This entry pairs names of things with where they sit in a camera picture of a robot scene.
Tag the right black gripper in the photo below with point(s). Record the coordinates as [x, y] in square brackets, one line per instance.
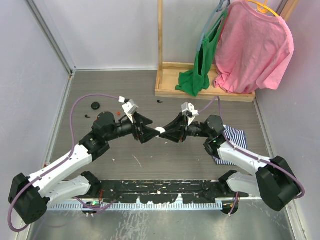
[177, 130]

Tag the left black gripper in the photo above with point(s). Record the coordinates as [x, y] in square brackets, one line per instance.
[144, 133]

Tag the white earbud charging case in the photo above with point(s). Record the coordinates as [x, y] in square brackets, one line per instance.
[161, 130]

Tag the blue striped cloth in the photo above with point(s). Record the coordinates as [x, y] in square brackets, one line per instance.
[238, 137]

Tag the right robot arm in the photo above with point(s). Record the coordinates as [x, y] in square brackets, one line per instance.
[270, 179]

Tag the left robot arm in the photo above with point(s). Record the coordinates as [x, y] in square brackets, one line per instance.
[30, 196]

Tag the green tank top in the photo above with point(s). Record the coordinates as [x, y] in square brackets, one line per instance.
[194, 81]

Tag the wooden clothes rack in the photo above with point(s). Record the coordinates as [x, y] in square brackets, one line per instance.
[168, 75]

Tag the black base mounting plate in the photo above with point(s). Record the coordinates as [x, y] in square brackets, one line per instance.
[160, 191]

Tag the pink t-shirt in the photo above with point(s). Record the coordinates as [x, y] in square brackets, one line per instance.
[253, 52]

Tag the yellow hanger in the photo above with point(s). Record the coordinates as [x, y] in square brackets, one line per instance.
[263, 8]

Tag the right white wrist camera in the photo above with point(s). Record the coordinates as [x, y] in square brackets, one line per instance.
[188, 110]

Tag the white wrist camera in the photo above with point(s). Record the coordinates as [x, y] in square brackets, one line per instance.
[188, 110]
[129, 106]

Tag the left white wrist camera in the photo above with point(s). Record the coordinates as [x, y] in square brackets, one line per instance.
[129, 106]

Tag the white cable duct strip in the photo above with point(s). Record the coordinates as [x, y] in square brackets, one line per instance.
[74, 205]

